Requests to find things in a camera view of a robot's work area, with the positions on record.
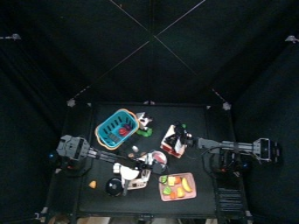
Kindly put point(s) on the purple toy food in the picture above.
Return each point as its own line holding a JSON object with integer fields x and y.
{"x": 129, "y": 127}

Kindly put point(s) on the orange toy wedge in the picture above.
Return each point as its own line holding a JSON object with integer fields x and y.
{"x": 93, "y": 184}

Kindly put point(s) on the yellow egg sushi toy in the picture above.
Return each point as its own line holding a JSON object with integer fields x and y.
{"x": 171, "y": 180}

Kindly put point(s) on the green toy leaf piece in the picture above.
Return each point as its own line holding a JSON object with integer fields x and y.
{"x": 167, "y": 190}

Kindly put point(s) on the green toy vegetable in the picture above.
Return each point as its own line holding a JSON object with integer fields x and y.
{"x": 145, "y": 133}

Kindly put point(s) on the grey frame clamp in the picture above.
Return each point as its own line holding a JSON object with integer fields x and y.
{"x": 292, "y": 38}
{"x": 71, "y": 102}
{"x": 226, "y": 106}
{"x": 149, "y": 102}
{"x": 15, "y": 37}

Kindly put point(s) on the yellow toy banana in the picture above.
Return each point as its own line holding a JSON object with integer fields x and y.
{"x": 187, "y": 185}

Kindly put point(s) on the black round lid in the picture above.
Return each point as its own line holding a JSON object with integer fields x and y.
{"x": 114, "y": 187}

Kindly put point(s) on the orange toy carrot piece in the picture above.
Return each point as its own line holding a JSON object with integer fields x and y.
{"x": 178, "y": 180}

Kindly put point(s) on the white and pink toy appliance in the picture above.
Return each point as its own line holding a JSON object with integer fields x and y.
{"x": 138, "y": 183}

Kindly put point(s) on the grey toy block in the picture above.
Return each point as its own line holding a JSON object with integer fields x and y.
{"x": 114, "y": 137}

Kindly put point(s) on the yellow orange toy food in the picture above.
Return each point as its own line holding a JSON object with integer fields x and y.
{"x": 181, "y": 192}

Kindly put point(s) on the small white toy piece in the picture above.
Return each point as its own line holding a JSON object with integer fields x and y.
{"x": 117, "y": 168}

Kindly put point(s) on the green toy cucumber slice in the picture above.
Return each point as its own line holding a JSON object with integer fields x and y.
{"x": 163, "y": 178}

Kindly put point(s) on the white round cup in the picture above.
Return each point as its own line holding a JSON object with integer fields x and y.
{"x": 129, "y": 173}

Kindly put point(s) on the pink rectangular tray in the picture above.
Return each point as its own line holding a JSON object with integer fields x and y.
{"x": 191, "y": 196}

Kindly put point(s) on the red and white box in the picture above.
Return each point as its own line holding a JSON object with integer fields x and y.
{"x": 171, "y": 145}

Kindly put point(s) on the black and white cow toy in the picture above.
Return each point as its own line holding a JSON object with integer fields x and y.
{"x": 145, "y": 118}

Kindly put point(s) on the red orange toy food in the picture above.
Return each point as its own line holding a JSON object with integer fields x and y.
{"x": 173, "y": 195}

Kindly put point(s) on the teal basket with orange rim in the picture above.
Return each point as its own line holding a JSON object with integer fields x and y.
{"x": 117, "y": 129}

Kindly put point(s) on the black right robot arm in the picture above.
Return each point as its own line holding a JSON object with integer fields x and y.
{"x": 234, "y": 145}

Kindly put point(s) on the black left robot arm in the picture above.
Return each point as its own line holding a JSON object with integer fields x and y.
{"x": 78, "y": 148}

